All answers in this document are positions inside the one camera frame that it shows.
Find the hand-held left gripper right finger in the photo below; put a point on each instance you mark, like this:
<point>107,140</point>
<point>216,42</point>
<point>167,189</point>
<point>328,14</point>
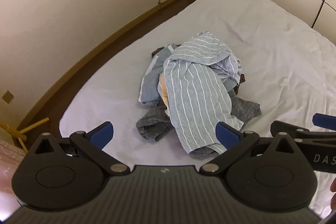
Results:
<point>227,136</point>

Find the grey striped shirt yellow collar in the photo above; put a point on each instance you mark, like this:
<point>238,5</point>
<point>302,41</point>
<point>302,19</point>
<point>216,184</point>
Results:
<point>189,92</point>

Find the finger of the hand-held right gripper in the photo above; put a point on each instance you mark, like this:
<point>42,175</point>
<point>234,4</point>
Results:
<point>324,121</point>
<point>288,128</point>

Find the blue grey garment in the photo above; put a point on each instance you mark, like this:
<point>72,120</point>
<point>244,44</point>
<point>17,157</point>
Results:
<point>151,82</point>

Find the pink cloth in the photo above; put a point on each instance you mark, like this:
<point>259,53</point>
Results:
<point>10,161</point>

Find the wall socket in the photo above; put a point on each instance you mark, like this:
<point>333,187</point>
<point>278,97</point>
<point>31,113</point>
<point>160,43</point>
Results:
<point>8,97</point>

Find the dark grey shorts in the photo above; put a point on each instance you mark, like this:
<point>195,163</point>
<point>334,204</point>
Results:
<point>152,127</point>

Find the person's right hand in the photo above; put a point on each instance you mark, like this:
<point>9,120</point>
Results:
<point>334,186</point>

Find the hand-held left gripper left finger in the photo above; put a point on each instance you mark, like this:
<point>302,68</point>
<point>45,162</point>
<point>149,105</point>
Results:
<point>101,133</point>

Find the yellow wooden stand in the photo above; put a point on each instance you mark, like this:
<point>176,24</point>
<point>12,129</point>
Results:
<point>34,125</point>

